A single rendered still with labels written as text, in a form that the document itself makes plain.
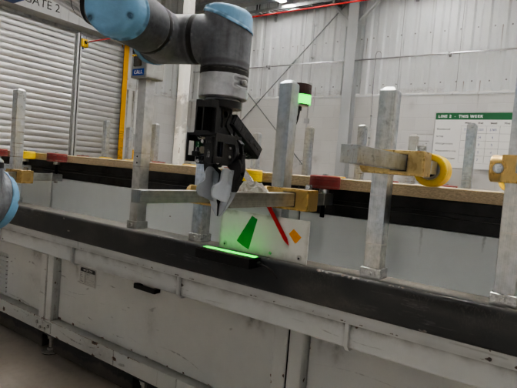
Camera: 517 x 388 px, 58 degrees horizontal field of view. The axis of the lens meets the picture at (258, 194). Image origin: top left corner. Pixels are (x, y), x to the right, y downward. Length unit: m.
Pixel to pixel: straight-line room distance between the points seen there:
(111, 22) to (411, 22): 8.39
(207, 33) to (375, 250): 0.54
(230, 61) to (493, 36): 7.90
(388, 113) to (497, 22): 7.72
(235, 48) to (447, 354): 0.71
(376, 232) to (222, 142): 0.39
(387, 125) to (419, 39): 7.91
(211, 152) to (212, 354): 0.97
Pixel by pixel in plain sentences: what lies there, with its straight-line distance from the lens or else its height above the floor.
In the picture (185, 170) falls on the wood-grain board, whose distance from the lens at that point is 1.59.
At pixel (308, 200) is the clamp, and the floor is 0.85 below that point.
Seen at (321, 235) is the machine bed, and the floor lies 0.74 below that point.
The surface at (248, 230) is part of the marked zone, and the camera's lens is 1.15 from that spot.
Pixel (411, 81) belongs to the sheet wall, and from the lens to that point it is 8.77.
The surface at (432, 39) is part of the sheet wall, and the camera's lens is 8.84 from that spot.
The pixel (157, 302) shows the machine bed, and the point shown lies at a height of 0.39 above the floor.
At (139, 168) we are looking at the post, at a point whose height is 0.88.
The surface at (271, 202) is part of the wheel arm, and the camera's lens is 1.00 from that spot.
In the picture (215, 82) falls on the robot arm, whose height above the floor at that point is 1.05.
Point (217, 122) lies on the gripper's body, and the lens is 0.84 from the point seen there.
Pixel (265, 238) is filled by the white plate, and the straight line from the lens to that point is 1.13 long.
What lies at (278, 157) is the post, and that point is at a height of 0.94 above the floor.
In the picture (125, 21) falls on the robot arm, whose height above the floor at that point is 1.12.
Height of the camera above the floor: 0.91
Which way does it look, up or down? 3 degrees down
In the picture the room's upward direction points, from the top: 5 degrees clockwise
